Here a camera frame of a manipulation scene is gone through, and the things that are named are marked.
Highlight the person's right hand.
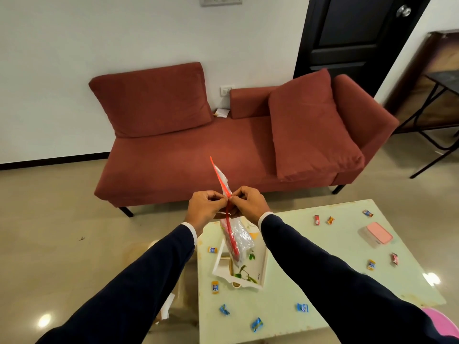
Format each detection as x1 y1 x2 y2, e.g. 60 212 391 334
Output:
229 186 272 227

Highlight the person's left hand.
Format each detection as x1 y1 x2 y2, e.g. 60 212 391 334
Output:
184 190 229 237

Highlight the clear zip bag red zipper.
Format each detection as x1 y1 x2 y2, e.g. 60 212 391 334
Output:
209 155 256 268

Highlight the white printed tray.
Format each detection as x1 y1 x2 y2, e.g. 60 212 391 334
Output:
212 231 269 290

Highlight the clear container pink lid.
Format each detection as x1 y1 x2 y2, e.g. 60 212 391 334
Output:
358 221 393 248

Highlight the person's right forearm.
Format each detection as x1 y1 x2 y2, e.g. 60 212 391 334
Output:
258 211 459 344

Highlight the person's left forearm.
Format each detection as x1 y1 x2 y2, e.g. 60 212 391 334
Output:
35 222 198 344

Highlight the red fabric sofa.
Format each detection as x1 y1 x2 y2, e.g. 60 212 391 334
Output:
88 62 401 218

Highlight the beige plastic stool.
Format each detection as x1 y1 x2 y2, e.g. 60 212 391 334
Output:
121 239 200 328

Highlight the rectangular red sofa cushion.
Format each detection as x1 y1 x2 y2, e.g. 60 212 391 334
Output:
88 62 215 139

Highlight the dark wooden door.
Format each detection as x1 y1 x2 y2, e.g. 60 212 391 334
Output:
293 0 434 98

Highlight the pink plastic bin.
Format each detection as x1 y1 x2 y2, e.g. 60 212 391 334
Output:
421 307 459 339

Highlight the black folding table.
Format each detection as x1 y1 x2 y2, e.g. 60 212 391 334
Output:
393 69 459 180

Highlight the brown wooden panel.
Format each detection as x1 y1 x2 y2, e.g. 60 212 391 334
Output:
383 29 459 135

